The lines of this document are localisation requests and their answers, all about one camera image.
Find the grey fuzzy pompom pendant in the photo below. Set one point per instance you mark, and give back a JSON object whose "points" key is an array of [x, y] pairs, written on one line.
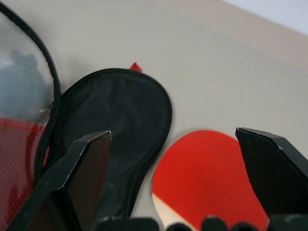
{"points": [[19, 84]]}

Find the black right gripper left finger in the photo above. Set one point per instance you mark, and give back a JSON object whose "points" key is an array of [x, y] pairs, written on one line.
{"points": [[72, 173]]}

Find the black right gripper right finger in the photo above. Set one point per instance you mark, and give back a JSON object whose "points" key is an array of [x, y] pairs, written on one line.
{"points": [[276, 173]]}

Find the red and black paddle case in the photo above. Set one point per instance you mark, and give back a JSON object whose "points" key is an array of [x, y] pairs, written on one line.
{"points": [[120, 108]]}

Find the red table tennis paddle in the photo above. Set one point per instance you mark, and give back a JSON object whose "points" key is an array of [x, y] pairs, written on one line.
{"points": [[197, 173]]}

